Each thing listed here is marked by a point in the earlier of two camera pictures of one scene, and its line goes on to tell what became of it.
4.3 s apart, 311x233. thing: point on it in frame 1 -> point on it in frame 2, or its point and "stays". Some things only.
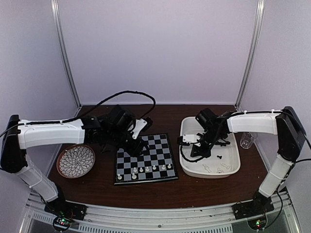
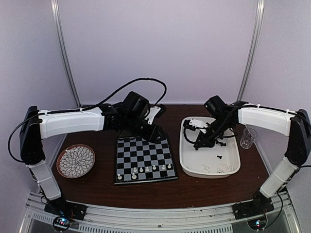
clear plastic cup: x=247 y=139 stays
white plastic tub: x=223 y=161 stays
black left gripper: x=135 y=151 -> x=152 y=135
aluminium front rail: x=217 y=219 stays
